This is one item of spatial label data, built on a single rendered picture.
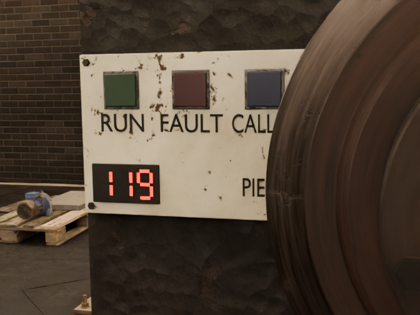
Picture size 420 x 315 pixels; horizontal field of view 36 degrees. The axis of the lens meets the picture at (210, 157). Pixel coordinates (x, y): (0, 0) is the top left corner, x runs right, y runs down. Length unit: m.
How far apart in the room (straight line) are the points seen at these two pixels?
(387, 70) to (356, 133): 0.05
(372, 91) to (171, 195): 0.29
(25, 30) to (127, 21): 7.00
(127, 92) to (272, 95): 0.16
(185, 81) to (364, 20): 0.23
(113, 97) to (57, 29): 6.83
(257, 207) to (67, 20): 6.86
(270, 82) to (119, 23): 0.19
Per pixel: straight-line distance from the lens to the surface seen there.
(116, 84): 0.73
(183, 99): 0.70
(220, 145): 0.70
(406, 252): 0.47
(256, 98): 0.68
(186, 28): 0.73
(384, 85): 0.50
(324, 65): 0.54
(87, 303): 3.54
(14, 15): 7.83
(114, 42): 0.76
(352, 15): 0.54
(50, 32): 7.59
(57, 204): 5.53
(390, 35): 0.52
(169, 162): 0.72
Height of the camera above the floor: 1.21
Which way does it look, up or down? 7 degrees down
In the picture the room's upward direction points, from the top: 1 degrees counter-clockwise
